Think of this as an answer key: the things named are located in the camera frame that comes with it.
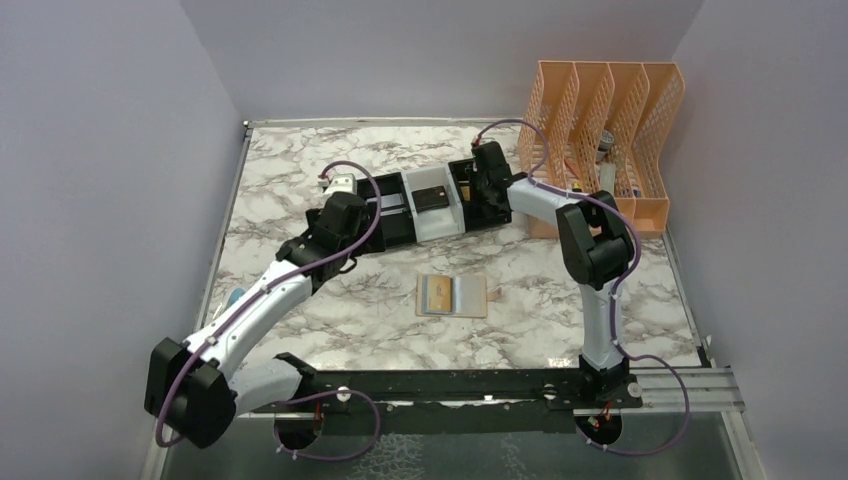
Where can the orange plastic desk organizer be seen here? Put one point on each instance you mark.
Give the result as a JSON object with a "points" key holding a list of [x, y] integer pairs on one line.
{"points": [[606, 123]]}

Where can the grey tape roll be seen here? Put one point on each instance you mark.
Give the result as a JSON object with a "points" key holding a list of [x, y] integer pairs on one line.
{"points": [[606, 142]]}

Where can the black card in tray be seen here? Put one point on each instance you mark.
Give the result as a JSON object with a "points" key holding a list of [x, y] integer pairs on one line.
{"points": [[430, 198]]}

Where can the black metal base rail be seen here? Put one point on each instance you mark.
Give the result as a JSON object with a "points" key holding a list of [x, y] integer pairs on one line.
{"points": [[468, 401]]}

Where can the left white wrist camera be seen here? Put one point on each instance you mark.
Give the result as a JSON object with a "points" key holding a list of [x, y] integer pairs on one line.
{"points": [[339, 183]]}

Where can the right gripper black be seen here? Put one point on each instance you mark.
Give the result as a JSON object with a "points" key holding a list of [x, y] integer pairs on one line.
{"points": [[475, 201]]}

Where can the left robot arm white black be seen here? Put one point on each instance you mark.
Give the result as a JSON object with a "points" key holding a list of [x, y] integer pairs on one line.
{"points": [[238, 331]]}

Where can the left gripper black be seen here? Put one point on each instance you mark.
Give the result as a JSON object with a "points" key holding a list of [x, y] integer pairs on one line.
{"points": [[314, 216]]}

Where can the black white card tray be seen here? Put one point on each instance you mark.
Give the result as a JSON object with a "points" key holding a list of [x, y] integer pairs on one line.
{"points": [[400, 225]]}

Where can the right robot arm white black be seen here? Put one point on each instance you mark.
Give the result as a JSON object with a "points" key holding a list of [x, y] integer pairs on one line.
{"points": [[597, 250]]}

